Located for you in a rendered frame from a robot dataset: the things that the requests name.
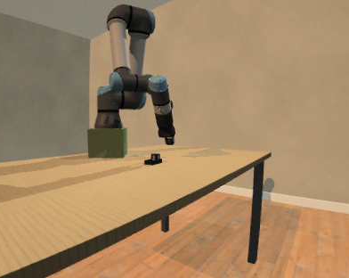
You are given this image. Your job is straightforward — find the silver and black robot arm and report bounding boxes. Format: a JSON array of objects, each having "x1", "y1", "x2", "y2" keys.
[{"x1": 94, "y1": 4, "x2": 170, "y2": 129}]

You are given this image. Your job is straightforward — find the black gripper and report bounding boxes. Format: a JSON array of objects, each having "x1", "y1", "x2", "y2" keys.
[{"x1": 153, "y1": 101, "x2": 175, "y2": 144}]

